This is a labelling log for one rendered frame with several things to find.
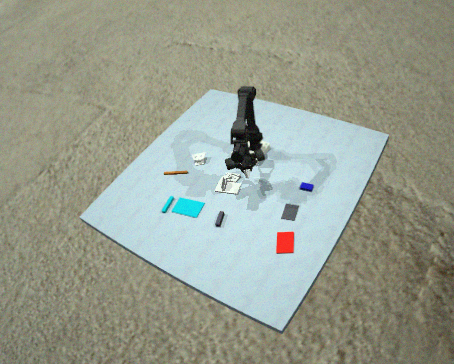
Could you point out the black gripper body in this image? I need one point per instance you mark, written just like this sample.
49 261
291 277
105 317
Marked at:
259 155

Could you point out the dark grey flat rectangle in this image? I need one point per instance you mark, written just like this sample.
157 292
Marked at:
289 212

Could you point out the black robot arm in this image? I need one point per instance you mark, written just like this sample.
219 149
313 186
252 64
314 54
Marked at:
245 132

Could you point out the red flat rectangular plate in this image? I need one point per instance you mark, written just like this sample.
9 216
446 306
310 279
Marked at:
285 242

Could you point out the cyan flat bar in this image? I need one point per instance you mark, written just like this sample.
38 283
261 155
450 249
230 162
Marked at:
167 205

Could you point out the small blue block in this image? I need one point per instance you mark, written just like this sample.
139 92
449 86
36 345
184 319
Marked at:
306 187

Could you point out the cyan flat square plate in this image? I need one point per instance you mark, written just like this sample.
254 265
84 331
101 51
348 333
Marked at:
188 207

